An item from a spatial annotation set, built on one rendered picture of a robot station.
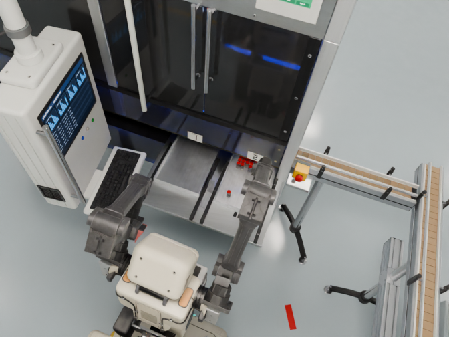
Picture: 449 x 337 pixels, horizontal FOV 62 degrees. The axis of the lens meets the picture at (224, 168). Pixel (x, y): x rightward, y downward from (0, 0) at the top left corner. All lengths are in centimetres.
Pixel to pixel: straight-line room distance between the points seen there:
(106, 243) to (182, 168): 101
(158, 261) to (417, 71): 382
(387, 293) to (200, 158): 130
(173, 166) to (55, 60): 81
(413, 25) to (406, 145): 191
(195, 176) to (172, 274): 84
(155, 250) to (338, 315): 178
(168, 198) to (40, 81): 83
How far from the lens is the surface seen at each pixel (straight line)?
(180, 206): 196
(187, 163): 210
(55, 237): 302
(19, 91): 163
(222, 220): 193
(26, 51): 164
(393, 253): 251
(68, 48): 176
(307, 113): 166
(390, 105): 408
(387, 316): 236
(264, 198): 116
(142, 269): 136
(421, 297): 199
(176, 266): 130
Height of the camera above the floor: 262
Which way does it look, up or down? 56 degrees down
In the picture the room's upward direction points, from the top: 7 degrees clockwise
